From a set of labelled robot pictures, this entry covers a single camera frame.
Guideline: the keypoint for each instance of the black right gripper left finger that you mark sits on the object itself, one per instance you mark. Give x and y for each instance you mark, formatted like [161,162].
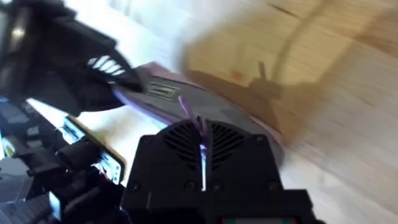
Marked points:
[168,168]

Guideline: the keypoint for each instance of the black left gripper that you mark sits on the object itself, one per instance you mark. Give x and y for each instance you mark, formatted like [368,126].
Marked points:
[43,53]

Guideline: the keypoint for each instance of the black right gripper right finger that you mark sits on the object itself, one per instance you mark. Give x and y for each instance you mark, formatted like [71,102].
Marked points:
[242,165]

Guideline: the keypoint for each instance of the grey zip bag pink trim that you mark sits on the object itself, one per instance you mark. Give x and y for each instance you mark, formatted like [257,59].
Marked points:
[205,104]

